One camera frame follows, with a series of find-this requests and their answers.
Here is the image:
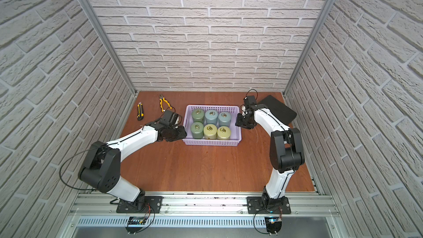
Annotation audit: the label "yellow-green canister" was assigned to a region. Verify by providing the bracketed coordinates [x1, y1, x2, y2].
[203, 124, 218, 140]
[217, 126, 231, 141]

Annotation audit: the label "dark green canister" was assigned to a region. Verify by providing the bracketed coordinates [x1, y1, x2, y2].
[190, 122, 204, 139]
[191, 108, 205, 123]

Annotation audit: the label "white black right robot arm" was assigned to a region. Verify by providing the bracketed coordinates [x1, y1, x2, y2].
[236, 105, 305, 203]

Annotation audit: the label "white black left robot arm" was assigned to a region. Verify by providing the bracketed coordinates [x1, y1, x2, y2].
[78, 122, 187, 202]

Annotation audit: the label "lilac perforated plastic basket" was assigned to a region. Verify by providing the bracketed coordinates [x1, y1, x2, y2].
[183, 105, 242, 146]

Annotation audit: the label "light blue canister back right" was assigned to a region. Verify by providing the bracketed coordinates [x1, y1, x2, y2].
[218, 111, 232, 127]

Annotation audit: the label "light blue canister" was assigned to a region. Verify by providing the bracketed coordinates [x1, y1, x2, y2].
[218, 111, 232, 127]
[205, 110, 219, 125]

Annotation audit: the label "light blue canister back middle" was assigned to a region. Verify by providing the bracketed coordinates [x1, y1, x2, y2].
[205, 110, 219, 125]

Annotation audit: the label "yellow black utility knife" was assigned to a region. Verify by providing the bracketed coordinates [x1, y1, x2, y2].
[137, 102, 144, 121]

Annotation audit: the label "yellow black pliers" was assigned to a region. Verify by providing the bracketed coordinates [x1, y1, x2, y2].
[159, 94, 173, 112]

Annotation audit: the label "black plastic tool case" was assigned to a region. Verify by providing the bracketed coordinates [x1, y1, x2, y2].
[259, 95, 297, 125]

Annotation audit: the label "left controller board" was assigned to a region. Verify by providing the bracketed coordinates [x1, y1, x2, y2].
[126, 217, 149, 234]

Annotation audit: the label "controller board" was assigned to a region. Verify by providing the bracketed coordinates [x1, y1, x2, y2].
[126, 217, 149, 234]
[264, 217, 283, 235]

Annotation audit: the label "right controller board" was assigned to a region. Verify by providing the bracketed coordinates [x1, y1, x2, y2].
[264, 217, 283, 235]

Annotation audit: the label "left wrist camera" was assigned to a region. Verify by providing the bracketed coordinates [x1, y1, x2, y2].
[159, 110, 181, 127]

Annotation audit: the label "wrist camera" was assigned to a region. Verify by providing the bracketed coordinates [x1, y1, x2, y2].
[243, 95, 257, 111]
[159, 110, 181, 127]

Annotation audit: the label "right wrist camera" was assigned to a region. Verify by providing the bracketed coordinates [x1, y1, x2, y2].
[243, 95, 257, 111]

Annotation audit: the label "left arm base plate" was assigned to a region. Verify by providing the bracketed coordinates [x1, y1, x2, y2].
[116, 196, 163, 214]

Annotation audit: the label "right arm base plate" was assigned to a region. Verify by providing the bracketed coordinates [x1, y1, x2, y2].
[246, 196, 291, 216]

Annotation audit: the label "aluminium frame post right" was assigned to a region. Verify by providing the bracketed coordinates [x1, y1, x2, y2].
[282, 0, 336, 98]

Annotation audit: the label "aluminium frame post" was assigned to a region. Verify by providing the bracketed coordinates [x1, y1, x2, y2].
[78, 0, 137, 96]
[282, 0, 336, 98]

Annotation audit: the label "aluminium frame post left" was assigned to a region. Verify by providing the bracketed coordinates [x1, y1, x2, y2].
[78, 0, 137, 96]

